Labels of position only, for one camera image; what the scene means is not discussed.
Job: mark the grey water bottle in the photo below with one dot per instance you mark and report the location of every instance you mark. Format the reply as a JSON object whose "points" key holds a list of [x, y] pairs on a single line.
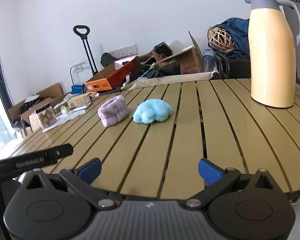
{"points": [[208, 60]]}

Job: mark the woven rattan ball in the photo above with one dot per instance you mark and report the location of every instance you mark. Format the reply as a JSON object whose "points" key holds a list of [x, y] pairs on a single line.
{"points": [[220, 39]]}

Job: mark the light blue fluffy toy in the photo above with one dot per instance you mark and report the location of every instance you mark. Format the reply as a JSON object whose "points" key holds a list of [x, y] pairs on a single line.
{"points": [[152, 110]]}

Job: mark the black trolley handle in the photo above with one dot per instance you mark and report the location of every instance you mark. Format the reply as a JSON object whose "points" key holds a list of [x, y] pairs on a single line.
{"points": [[83, 31]]}

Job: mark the cardboard box on floor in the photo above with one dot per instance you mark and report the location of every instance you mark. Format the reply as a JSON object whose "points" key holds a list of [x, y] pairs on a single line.
{"points": [[23, 113]]}

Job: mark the clear jar with snacks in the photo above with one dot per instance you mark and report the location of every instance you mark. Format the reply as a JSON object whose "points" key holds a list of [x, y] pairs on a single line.
{"points": [[46, 116]]}

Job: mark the blue fabric bag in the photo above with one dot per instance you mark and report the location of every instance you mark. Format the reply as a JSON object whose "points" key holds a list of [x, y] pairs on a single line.
{"points": [[238, 30]]}

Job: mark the chrome folding stool frame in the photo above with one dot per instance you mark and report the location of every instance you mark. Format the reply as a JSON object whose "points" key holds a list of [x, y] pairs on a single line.
{"points": [[80, 73]]}

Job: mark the cream thermos jug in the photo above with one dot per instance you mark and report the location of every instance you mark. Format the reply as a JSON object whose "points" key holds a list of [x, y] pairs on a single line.
{"points": [[272, 53]]}

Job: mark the small yellow paper box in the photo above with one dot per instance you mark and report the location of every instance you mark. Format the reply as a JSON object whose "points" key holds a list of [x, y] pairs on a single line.
{"points": [[78, 101]]}

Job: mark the brown open cardboard box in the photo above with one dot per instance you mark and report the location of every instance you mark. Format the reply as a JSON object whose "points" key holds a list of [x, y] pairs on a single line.
{"points": [[189, 58]]}

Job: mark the orange cardboard box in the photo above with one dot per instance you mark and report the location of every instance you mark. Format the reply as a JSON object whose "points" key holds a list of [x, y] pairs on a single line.
{"points": [[110, 77]]}

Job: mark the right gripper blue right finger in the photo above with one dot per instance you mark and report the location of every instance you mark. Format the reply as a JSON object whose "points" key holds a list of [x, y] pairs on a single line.
{"points": [[210, 172]]}

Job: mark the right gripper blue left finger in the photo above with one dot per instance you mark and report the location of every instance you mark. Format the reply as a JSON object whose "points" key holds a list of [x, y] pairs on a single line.
{"points": [[89, 171]]}

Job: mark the wall socket strip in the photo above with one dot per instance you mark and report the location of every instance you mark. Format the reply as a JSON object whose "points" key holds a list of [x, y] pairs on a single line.
{"points": [[124, 51]]}

